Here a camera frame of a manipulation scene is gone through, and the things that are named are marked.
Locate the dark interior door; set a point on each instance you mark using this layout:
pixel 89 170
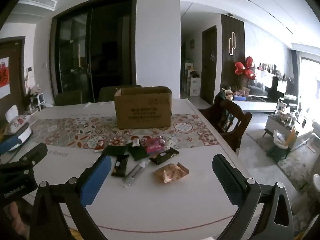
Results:
pixel 209 67

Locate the dark dried plant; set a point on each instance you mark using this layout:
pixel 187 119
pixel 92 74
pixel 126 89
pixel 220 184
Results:
pixel 28 100

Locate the person's left hand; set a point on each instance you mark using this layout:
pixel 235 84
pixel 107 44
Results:
pixel 16 217

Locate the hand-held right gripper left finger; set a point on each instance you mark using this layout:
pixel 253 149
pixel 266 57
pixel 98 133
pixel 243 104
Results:
pixel 96 180

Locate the floral tissue box cover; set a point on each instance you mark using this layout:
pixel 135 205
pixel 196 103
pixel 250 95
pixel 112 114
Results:
pixel 18 125

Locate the dark green dining chair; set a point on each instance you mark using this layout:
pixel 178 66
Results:
pixel 68 98
pixel 107 93

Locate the red foil balloon bunch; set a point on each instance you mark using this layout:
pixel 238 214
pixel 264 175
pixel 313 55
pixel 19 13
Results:
pixel 245 68

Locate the wall intercom panel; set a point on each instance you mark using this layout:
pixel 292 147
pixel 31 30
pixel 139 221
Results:
pixel 30 70

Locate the red and white door poster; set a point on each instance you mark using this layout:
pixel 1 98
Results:
pixel 3 77

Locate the small white cube shelf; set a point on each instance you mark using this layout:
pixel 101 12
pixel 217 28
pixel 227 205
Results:
pixel 38 100

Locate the brown entry door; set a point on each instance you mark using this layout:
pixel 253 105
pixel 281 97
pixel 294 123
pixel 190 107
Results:
pixel 15 80

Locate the grey coffee table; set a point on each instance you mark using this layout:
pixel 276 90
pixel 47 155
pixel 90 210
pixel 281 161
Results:
pixel 275 126

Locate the ceiling air vent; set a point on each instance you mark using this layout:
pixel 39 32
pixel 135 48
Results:
pixel 37 2

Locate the white television cabinet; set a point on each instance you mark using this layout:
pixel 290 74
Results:
pixel 260 106

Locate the patterned floor rug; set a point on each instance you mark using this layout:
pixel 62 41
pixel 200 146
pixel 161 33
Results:
pixel 295 170

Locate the golden brown crinkled packet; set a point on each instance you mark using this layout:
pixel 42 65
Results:
pixel 170 173

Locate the dark wooden chair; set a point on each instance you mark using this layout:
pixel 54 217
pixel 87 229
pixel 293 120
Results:
pixel 236 120

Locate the gold loop wall light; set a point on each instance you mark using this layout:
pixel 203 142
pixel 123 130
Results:
pixel 232 43

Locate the white plastic bag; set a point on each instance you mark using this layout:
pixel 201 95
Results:
pixel 280 138

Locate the black snack bar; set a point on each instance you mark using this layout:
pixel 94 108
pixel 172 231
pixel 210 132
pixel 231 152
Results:
pixel 120 166

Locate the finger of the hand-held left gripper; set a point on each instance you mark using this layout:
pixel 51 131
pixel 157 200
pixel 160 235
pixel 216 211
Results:
pixel 35 153
pixel 10 145

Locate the floral patterned table runner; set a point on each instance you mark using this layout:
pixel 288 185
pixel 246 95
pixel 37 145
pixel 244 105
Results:
pixel 75 132

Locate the green stool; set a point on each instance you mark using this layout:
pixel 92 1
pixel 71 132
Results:
pixel 277 155

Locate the white round appliance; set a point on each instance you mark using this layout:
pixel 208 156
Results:
pixel 23 137

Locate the pink snack packet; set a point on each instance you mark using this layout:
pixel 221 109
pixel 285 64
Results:
pixel 153 146

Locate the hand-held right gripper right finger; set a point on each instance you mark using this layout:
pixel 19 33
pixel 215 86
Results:
pixel 227 182

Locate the television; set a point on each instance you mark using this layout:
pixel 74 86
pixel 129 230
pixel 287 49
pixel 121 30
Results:
pixel 262 87

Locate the round floral dish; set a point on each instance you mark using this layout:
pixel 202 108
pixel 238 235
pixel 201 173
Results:
pixel 33 113

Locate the brown cardboard box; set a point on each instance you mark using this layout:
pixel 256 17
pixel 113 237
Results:
pixel 142 115

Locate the clear tube snack packet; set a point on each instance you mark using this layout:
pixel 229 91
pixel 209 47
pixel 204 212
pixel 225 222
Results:
pixel 133 173

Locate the bright window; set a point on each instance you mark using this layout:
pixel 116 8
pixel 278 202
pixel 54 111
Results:
pixel 308 87

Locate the clear wrapped candy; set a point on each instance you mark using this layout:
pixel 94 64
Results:
pixel 168 143

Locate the small wall picture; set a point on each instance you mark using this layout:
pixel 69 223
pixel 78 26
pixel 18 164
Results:
pixel 191 43

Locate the black labelled snack packet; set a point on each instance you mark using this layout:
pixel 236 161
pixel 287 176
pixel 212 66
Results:
pixel 163 156

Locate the dark glass sliding door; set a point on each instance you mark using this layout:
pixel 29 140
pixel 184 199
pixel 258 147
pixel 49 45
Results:
pixel 100 55

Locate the row of shelf figurines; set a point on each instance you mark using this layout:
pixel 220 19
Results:
pixel 272 68

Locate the white hallway storage shelf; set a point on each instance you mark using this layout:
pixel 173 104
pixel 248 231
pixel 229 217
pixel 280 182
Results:
pixel 193 87

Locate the white wrapped candy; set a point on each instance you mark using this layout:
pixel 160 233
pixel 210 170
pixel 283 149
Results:
pixel 135 142

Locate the clutter of gift boxes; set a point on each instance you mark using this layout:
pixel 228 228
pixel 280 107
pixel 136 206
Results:
pixel 236 93

